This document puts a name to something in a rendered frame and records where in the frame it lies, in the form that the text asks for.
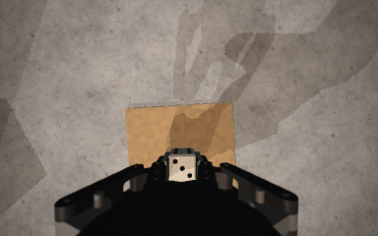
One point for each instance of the white die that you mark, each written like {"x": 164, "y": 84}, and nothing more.
{"x": 182, "y": 164}

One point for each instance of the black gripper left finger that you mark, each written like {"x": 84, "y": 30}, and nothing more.
{"x": 75, "y": 211}

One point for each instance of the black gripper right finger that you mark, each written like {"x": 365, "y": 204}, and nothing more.
{"x": 279, "y": 205}

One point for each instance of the tan flat mat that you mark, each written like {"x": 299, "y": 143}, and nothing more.
{"x": 207, "y": 128}

